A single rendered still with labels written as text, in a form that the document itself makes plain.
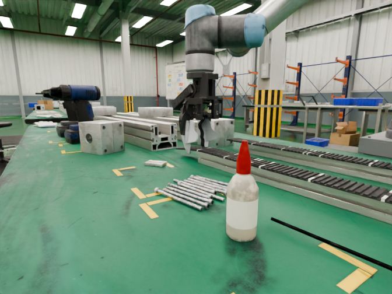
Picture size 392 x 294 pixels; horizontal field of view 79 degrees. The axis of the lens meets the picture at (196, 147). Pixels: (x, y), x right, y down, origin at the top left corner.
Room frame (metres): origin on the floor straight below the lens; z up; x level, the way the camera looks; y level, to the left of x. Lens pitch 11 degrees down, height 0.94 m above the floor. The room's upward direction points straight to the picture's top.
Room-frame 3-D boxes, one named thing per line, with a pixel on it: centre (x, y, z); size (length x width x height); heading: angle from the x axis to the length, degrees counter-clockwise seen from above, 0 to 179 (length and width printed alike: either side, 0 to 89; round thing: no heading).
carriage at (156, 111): (1.21, 0.21, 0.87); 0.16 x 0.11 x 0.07; 39
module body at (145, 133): (1.09, 0.35, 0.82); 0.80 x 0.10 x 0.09; 39
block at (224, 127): (0.87, -0.08, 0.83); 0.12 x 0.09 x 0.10; 129
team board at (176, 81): (6.94, 0.29, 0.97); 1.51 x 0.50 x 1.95; 52
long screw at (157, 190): (0.37, 0.03, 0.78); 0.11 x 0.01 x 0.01; 48
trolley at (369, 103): (3.36, -2.03, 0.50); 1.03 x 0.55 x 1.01; 44
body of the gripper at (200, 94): (0.64, -0.02, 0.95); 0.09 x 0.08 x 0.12; 38
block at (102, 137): (0.77, 0.30, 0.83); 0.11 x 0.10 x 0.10; 151
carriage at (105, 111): (1.29, 0.51, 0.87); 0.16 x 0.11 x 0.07; 39
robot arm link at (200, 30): (0.64, -0.01, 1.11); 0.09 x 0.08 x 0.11; 82
